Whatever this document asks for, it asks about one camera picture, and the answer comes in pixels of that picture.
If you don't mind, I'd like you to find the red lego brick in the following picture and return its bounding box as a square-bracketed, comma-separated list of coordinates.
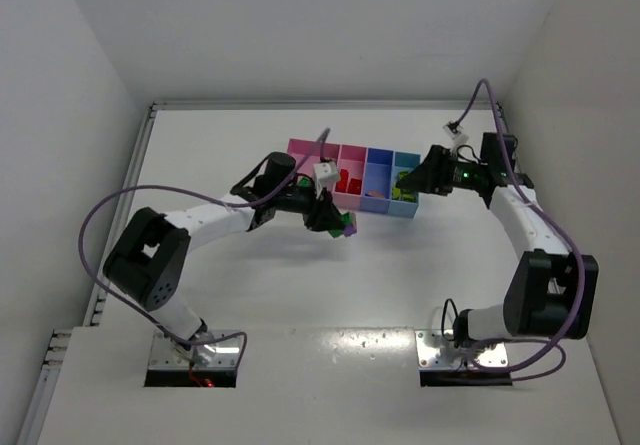
[347, 178, 362, 196]
[335, 169, 350, 193]

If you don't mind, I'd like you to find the pink large container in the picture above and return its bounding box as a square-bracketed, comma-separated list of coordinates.
[286, 138, 340, 196]

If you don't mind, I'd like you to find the metal base plate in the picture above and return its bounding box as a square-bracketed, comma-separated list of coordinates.
[415, 329, 509, 372]
[148, 330, 243, 372]

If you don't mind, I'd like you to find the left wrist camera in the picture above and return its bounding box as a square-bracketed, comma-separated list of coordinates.
[313, 161, 340, 191]

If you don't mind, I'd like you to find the light blue container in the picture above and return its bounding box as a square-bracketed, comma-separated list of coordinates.
[388, 151, 421, 218]

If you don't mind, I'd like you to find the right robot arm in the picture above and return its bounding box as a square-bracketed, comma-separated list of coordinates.
[397, 132, 599, 347]

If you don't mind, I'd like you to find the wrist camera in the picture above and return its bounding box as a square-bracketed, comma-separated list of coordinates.
[313, 161, 340, 191]
[443, 121, 469, 155]

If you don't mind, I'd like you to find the pink small container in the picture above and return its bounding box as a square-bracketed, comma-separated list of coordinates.
[333, 144, 367, 211]

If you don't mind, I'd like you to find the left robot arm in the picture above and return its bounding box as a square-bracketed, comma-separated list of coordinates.
[103, 152, 357, 350]

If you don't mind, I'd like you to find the yellow-green long lego brick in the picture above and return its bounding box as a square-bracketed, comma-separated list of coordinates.
[391, 188, 417, 203]

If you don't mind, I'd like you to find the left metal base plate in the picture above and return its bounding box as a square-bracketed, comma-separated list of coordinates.
[148, 330, 243, 372]

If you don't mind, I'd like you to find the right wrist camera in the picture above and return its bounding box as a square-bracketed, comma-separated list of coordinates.
[443, 121, 469, 155]

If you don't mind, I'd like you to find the dark blue container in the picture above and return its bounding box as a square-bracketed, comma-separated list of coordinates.
[361, 148, 394, 215]

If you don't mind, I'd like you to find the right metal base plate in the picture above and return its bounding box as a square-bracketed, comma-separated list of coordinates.
[415, 329, 509, 372]

